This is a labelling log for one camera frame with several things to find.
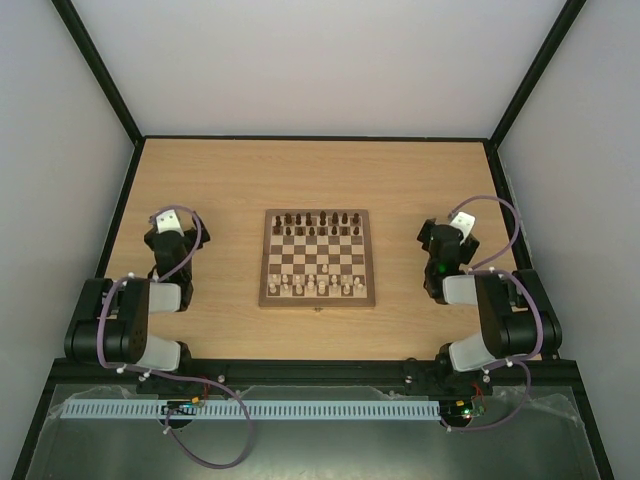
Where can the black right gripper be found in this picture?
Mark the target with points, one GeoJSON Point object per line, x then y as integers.
{"type": "Point", "coordinates": [425, 231]}

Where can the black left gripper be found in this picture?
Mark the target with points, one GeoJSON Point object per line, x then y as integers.
{"type": "Point", "coordinates": [205, 236]}

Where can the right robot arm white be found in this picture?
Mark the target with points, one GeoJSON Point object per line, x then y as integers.
{"type": "Point", "coordinates": [516, 317]}

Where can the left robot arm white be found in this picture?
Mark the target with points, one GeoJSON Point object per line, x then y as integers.
{"type": "Point", "coordinates": [109, 326]}

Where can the wooden chess board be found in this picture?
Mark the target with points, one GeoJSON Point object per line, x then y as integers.
{"type": "Point", "coordinates": [291, 265]}

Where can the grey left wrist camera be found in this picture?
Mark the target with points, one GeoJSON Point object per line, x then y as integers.
{"type": "Point", "coordinates": [167, 221]}

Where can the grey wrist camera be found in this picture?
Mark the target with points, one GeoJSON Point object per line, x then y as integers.
{"type": "Point", "coordinates": [463, 222]}
{"type": "Point", "coordinates": [167, 221]}

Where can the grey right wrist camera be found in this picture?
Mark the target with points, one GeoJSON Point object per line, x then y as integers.
{"type": "Point", "coordinates": [463, 222]}

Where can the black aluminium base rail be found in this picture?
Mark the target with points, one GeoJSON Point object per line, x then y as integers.
{"type": "Point", "coordinates": [408, 377]}

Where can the light blue cable duct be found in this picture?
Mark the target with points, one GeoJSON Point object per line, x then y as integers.
{"type": "Point", "coordinates": [262, 410]}

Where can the black frame post left rear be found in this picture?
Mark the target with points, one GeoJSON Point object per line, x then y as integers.
{"type": "Point", "coordinates": [88, 50]}

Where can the black frame post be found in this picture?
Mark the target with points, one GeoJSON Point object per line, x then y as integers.
{"type": "Point", "coordinates": [88, 50]}
{"type": "Point", "coordinates": [562, 25]}

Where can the black frame post right rear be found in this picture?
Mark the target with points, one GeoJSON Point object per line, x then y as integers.
{"type": "Point", "coordinates": [562, 25]}

